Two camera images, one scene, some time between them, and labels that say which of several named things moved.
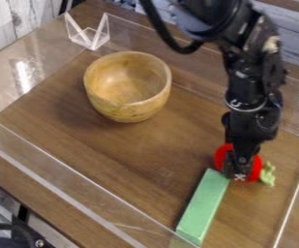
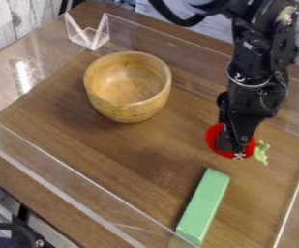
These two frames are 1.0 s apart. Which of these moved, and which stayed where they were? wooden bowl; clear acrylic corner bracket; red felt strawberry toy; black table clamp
Moved: red felt strawberry toy
Stayed: black table clamp; clear acrylic corner bracket; wooden bowl
